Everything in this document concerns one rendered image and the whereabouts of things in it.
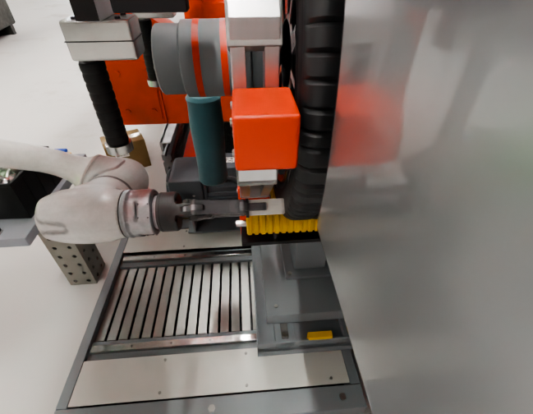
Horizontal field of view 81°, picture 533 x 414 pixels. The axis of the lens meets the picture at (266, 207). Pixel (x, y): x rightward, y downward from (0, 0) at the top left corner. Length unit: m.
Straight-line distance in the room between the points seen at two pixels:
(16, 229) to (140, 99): 0.55
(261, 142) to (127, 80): 0.89
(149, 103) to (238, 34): 0.84
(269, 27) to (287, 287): 0.75
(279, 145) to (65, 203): 0.41
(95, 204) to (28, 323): 0.89
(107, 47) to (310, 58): 0.28
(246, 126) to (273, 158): 0.05
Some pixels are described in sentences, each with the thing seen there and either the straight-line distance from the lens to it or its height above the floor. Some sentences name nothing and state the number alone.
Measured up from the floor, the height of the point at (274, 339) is 0.15.
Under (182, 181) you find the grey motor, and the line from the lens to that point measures 1.12.
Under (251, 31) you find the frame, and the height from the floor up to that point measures 0.95.
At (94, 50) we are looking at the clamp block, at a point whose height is 0.91.
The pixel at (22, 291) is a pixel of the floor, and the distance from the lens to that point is 1.56.
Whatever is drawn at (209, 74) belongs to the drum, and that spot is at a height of 0.84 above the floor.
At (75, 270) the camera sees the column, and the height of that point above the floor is 0.09.
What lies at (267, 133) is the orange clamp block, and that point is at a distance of 0.35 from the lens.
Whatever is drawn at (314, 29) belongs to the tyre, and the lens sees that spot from 0.38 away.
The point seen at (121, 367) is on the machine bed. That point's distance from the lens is 1.11.
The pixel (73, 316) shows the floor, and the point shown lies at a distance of 1.38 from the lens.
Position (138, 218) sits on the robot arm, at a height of 0.66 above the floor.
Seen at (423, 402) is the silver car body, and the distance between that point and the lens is 0.20.
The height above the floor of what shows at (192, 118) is 0.69.
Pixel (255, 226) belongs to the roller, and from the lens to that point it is 0.73.
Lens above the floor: 1.02
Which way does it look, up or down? 40 degrees down
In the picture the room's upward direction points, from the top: straight up
